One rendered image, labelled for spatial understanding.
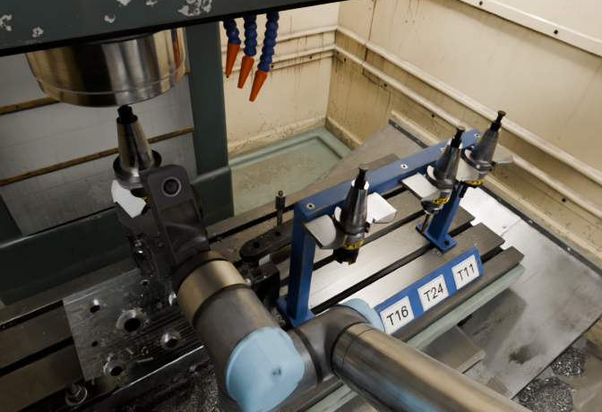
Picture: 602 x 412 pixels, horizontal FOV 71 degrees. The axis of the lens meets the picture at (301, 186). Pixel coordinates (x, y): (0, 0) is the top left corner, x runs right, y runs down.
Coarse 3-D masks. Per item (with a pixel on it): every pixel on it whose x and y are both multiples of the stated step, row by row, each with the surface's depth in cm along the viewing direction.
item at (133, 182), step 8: (152, 152) 58; (160, 160) 57; (120, 168) 55; (152, 168) 56; (120, 176) 55; (128, 176) 54; (136, 176) 54; (120, 184) 56; (128, 184) 56; (136, 184) 56
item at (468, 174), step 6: (462, 162) 83; (462, 168) 82; (468, 168) 82; (474, 168) 82; (462, 174) 80; (468, 174) 81; (474, 174) 81; (462, 180) 80; (468, 180) 80; (474, 180) 80
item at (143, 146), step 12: (120, 132) 52; (132, 132) 52; (120, 144) 53; (132, 144) 53; (144, 144) 54; (120, 156) 54; (132, 156) 54; (144, 156) 55; (132, 168) 55; (144, 168) 55
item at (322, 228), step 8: (320, 216) 70; (328, 216) 70; (304, 224) 68; (312, 224) 68; (320, 224) 68; (328, 224) 68; (312, 232) 67; (320, 232) 67; (328, 232) 67; (336, 232) 67; (344, 232) 67; (320, 240) 66; (328, 240) 66; (336, 240) 66; (344, 240) 66; (320, 248) 65; (328, 248) 65; (336, 248) 65
